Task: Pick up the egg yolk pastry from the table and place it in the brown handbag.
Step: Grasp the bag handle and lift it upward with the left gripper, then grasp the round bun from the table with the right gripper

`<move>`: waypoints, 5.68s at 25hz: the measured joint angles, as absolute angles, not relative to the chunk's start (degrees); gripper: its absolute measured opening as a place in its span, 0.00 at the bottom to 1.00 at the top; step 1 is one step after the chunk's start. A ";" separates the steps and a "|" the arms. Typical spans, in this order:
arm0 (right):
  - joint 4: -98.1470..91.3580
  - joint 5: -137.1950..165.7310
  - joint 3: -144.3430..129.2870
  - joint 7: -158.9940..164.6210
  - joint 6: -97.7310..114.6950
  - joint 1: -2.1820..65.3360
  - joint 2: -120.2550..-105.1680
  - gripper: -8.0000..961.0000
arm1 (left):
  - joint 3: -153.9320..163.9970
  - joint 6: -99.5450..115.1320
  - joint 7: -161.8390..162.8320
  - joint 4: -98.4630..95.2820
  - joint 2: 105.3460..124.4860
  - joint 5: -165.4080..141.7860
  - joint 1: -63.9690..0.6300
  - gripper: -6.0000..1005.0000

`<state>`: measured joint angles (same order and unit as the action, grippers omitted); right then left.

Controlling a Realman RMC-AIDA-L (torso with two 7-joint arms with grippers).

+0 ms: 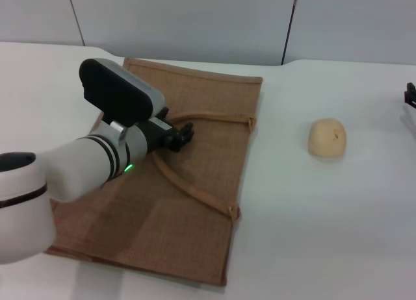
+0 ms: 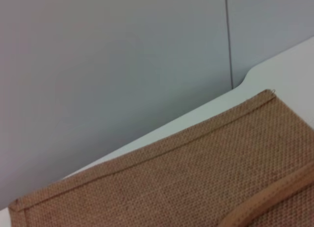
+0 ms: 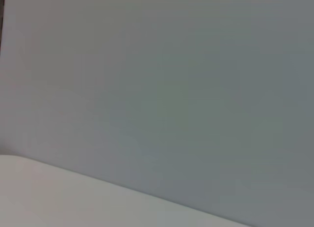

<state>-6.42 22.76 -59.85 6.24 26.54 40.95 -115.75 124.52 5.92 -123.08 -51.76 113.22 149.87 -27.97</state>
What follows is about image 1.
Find brown woven handbag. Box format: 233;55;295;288
44;56;263;287

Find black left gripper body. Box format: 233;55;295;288
142;116;178;155

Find black grey wrist camera box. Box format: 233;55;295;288
79;58;166;128

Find egg yolk pastry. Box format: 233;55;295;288
307;117;347;157

